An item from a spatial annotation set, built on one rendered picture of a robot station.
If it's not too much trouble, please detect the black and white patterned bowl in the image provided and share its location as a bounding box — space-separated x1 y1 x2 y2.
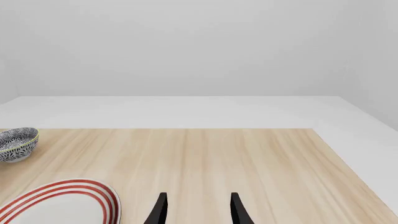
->
0 127 40 163

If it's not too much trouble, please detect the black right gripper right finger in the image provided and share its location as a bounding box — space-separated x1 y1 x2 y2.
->
230 192 256 224

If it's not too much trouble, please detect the white plate with red rings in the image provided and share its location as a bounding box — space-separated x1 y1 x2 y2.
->
0 178 121 224

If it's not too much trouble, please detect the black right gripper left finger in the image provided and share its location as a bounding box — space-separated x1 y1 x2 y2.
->
142 192 169 224

